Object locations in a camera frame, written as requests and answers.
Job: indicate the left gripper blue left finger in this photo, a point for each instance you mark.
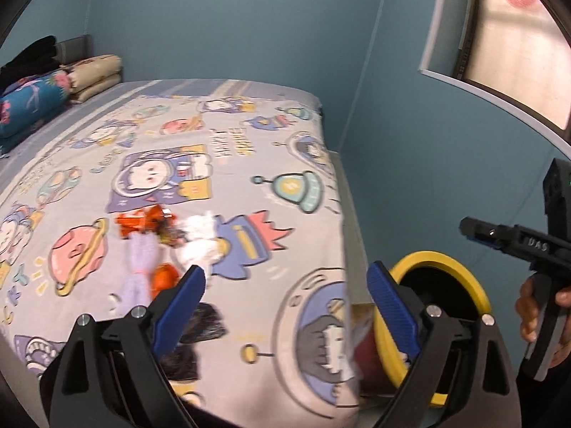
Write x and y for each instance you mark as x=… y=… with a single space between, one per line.
x=173 y=308

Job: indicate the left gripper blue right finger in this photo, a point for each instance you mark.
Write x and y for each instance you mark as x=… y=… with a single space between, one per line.
x=398 y=307

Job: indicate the yellow rim trash bin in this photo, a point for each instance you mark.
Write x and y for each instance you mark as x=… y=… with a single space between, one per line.
x=447 y=291

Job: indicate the right hand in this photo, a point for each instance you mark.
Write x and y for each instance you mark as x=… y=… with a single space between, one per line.
x=528 y=310

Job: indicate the black plastic bag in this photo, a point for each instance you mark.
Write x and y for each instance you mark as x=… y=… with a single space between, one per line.
x=182 y=364

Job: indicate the orange peel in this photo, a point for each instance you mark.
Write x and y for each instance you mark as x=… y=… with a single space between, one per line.
x=164 y=277

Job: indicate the lavender foam wrap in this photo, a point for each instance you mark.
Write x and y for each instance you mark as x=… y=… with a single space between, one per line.
x=143 y=256

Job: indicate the white crumpled tissue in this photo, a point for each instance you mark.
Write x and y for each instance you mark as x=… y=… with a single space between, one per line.
x=199 y=246

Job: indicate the orange snack wrapper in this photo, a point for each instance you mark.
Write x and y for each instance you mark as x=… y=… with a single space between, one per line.
x=157 y=220

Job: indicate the cartoon space bed sheet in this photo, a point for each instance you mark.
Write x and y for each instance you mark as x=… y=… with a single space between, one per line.
x=252 y=154

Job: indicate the beige folded quilt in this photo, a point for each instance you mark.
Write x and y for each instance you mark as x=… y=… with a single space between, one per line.
x=93 y=75

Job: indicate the blue floral folded quilt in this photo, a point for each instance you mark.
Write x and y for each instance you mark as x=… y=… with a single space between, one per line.
x=30 y=104

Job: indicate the grey padded headboard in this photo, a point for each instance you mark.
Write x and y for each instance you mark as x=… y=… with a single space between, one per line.
x=74 y=50

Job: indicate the black clothing pile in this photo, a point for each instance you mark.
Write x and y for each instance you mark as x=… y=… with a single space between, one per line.
x=37 y=59

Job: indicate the window with white frame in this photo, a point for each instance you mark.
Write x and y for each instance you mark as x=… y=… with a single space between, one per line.
x=514 y=54

